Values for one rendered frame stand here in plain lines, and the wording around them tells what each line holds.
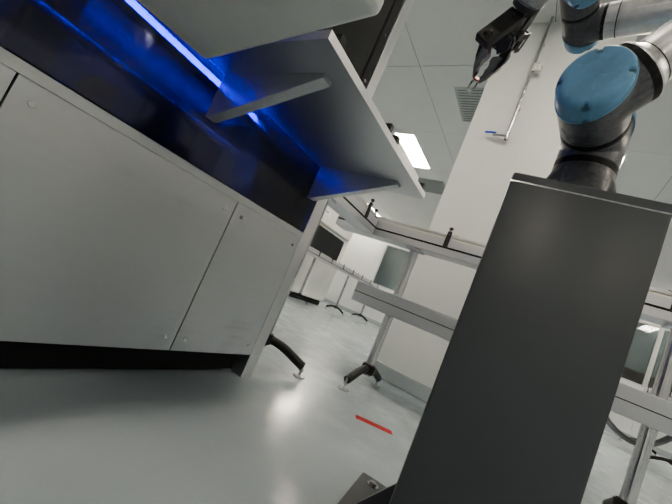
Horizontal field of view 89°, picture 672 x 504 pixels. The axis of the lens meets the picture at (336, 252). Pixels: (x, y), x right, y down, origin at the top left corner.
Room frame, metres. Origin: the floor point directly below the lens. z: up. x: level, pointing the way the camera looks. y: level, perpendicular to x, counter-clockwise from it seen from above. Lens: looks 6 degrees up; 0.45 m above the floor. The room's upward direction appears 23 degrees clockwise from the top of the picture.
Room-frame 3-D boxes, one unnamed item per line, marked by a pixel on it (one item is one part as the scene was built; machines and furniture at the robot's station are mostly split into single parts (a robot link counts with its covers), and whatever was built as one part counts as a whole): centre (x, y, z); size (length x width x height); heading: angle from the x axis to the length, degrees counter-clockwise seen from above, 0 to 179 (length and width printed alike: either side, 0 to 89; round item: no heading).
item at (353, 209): (1.78, 0.07, 0.92); 0.69 x 0.15 x 0.16; 147
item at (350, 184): (1.21, 0.03, 0.80); 0.34 x 0.03 x 0.13; 57
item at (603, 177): (0.69, -0.42, 0.84); 0.15 x 0.15 x 0.10
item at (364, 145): (1.01, 0.18, 0.87); 0.70 x 0.48 x 0.02; 147
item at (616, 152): (0.68, -0.42, 0.96); 0.13 x 0.12 x 0.14; 139
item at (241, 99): (0.79, 0.30, 0.80); 0.34 x 0.03 x 0.13; 57
